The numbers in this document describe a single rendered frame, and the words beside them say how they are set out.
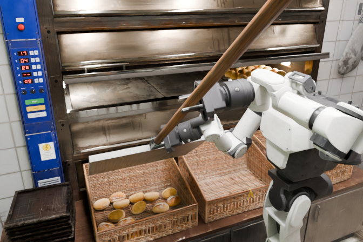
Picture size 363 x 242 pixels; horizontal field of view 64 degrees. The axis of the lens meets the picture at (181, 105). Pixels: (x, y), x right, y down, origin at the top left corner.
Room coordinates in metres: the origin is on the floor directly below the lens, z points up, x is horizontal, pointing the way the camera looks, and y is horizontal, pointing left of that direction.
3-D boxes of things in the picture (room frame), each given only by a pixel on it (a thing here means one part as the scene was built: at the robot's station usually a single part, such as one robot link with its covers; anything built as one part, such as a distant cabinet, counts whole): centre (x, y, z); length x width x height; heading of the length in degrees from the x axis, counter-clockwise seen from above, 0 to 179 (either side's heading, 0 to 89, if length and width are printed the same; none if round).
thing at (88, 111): (1.92, -0.17, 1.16); 1.80 x 0.06 x 0.04; 113
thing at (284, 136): (1.09, -0.51, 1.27); 0.34 x 0.30 x 0.36; 19
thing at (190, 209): (1.43, 0.25, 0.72); 0.56 x 0.49 x 0.28; 113
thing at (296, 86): (1.08, -0.45, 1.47); 0.10 x 0.07 x 0.09; 19
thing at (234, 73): (2.53, -0.55, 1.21); 0.61 x 0.48 x 0.06; 23
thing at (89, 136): (1.90, -0.18, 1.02); 1.79 x 0.11 x 0.19; 113
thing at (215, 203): (1.66, -0.31, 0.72); 0.56 x 0.49 x 0.28; 111
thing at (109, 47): (1.90, -0.18, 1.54); 1.79 x 0.11 x 0.19; 113
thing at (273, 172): (1.11, -0.53, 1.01); 0.28 x 0.13 x 0.18; 113
